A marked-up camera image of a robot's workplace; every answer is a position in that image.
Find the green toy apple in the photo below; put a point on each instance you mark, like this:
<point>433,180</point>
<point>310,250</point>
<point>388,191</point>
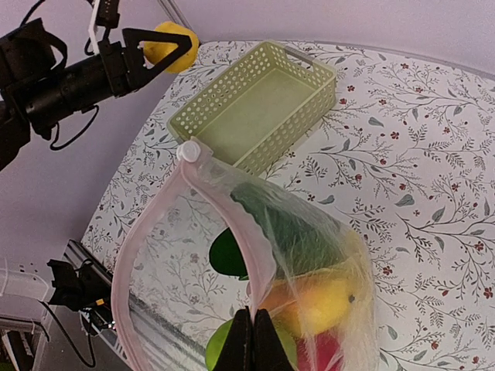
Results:
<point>218,339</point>

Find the red toy food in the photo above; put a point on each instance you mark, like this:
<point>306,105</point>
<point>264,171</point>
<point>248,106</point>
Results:
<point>327,355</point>

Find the green toy leaf vegetable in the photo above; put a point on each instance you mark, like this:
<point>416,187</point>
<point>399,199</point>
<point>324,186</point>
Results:
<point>304,238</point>

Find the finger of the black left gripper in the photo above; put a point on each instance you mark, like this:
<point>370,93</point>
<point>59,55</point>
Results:
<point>143,72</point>
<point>134,37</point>

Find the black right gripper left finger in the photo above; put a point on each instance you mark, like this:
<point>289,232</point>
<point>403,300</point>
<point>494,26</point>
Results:
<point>236,353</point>

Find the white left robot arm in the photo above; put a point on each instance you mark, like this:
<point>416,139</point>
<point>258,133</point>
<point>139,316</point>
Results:
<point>39,89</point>

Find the floral patterned table mat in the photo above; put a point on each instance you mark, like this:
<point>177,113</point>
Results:
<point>405,157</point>

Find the front aluminium rail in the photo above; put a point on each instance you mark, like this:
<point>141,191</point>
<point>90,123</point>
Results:
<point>80,283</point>

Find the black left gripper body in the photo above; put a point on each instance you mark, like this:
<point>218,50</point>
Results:
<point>124,67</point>

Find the pale green plastic basket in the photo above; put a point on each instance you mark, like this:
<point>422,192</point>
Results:
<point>259,107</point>

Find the orange yellow toy mango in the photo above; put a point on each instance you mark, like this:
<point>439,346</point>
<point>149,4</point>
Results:
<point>311,303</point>

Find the yellow toy lemon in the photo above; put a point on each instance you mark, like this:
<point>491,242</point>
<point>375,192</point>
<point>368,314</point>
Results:
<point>154,52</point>

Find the left aluminium frame post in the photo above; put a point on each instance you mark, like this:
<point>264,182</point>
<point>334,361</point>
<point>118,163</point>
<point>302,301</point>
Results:
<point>172,10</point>

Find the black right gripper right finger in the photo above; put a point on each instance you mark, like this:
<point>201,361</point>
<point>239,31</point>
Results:
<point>274,348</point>

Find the clear zip top bag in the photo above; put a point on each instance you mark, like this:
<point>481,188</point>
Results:
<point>239,263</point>

